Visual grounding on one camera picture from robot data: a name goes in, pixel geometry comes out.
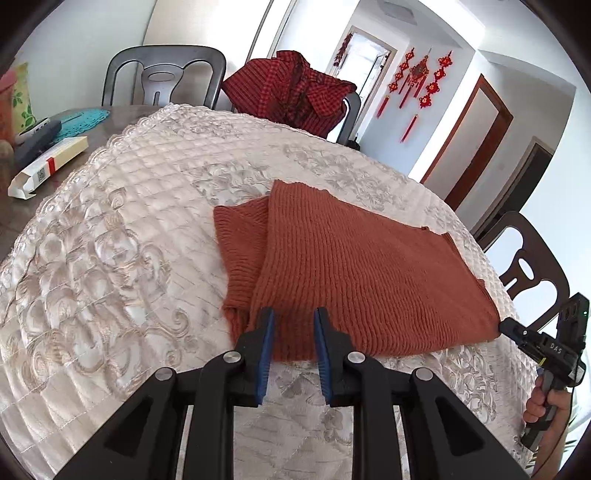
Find rust knitted sweater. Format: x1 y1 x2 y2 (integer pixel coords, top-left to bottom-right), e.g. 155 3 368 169
213 180 502 363

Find person's right hand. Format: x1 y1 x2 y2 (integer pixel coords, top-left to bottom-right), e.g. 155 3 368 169
523 385 573 425

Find leaf print gift bag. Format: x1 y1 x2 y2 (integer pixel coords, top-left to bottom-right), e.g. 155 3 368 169
7 62 38 134

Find dark chair holding clothes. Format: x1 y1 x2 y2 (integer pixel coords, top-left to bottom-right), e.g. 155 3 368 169
335 91 362 146

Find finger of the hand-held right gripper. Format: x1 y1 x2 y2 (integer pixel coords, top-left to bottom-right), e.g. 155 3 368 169
499 316 548 361

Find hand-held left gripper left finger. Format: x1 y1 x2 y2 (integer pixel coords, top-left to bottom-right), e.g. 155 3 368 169
53 307 277 480

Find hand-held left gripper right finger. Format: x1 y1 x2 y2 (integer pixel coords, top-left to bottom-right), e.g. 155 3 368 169
314 307 532 480

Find brown door frame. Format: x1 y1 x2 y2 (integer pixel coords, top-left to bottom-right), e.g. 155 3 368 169
420 74 514 210

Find red chili string decoration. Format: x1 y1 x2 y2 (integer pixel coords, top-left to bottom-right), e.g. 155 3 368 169
333 32 355 70

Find dark brown dining chair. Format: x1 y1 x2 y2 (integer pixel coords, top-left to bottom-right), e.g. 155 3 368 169
475 211 571 330

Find beige quilted blanket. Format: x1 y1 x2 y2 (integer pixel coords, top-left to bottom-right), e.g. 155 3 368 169
0 102 546 480

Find dark grey dining chair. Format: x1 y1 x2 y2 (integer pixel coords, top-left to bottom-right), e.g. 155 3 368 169
102 45 227 112

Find dark brown door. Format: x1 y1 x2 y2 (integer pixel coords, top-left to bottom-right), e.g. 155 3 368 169
475 136 555 241

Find large red chinese knot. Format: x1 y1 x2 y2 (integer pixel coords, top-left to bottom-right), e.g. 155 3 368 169
404 48 432 109

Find red chinese knot string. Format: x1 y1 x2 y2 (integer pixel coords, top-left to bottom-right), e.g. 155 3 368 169
401 51 454 143
376 48 416 118

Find red plaid clothes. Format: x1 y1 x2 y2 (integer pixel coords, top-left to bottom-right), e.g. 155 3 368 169
221 50 357 138

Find teal woven mat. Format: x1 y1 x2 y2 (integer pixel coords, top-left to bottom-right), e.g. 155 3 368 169
48 107 112 141

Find white box with red stripe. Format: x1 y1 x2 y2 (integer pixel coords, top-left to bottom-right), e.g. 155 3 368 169
8 136 89 200

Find person's right forearm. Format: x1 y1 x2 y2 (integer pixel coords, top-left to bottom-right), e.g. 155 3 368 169
538 406 575 476

